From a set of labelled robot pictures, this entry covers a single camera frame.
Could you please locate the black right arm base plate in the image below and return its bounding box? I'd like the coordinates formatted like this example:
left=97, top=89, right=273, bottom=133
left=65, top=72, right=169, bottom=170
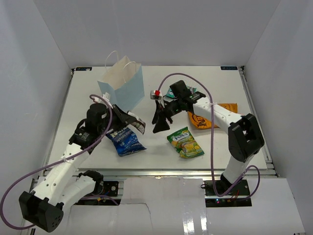
left=203, top=180, right=251, bottom=196

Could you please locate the teal Fox's mint candy bag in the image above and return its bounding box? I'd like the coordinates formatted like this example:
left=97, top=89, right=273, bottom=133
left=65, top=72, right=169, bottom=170
left=165, top=86, right=197, bottom=99

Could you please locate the brown chocolate bar wrapper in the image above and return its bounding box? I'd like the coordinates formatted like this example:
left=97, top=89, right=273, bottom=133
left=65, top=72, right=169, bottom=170
left=127, top=111, right=146, bottom=135

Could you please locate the white front cover sheet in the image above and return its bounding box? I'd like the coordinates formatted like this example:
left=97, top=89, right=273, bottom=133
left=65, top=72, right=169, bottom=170
left=54, top=178, right=305, bottom=235

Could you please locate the light blue paper bag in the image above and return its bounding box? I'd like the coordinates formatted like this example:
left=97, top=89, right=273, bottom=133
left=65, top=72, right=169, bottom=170
left=98, top=55, right=145, bottom=111

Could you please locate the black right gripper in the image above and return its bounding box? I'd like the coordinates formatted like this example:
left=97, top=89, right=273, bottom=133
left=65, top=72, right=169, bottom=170
left=152, top=98, right=183, bottom=133

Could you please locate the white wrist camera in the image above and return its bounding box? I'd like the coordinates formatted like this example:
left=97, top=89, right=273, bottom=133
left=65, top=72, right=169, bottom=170
left=150, top=90, right=163, bottom=101
left=102, top=92, right=111, bottom=102

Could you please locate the green Fox's candy bag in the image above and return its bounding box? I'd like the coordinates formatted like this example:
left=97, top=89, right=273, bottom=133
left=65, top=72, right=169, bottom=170
left=167, top=127, right=204, bottom=159

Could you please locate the blue Kettle chips bag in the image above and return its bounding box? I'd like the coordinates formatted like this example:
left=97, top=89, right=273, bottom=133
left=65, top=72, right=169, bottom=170
left=106, top=127, right=146, bottom=157

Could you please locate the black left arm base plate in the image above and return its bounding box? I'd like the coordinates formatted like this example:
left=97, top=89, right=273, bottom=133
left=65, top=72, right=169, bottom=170
left=99, top=181, right=119, bottom=197

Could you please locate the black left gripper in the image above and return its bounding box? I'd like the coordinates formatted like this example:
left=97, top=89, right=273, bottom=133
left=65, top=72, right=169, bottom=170
left=98, top=104, right=136, bottom=134

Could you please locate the orange Kettle chips bag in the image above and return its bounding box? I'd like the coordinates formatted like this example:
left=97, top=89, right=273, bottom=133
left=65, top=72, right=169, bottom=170
left=187, top=103, right=238, bottom=130

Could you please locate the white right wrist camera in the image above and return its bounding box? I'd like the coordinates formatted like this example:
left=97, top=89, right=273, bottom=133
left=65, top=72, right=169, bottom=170
left=150, top=90, right=163, bottom=101

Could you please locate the aluminium front frame rail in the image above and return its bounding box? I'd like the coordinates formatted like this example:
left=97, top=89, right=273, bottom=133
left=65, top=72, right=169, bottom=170
left=73, top=168, right=276, bottom=176

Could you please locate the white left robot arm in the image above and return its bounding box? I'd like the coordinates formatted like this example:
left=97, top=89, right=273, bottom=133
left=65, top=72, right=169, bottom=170
left=19, top=103, right=137, bottom=233

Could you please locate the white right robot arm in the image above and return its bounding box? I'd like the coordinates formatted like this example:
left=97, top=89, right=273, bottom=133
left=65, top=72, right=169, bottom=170
left=150, top=80, right=265, bottom=195

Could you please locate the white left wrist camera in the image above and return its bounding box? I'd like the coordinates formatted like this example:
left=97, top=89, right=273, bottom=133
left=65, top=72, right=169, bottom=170
left=102, top=92, right=111, bottom=102

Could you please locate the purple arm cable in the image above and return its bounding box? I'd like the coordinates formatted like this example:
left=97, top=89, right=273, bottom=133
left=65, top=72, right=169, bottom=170
left=157, top=72, right=261, bottom=197
left=0, top=94, right=120, bottom=230

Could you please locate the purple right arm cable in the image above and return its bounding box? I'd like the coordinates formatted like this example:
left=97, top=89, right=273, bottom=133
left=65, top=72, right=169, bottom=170
left=157, top=72, right=261, bottom=197

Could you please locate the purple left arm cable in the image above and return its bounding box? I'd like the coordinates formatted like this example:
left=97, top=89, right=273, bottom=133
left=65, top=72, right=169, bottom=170
left=0, top=94, right=120, bottom=230

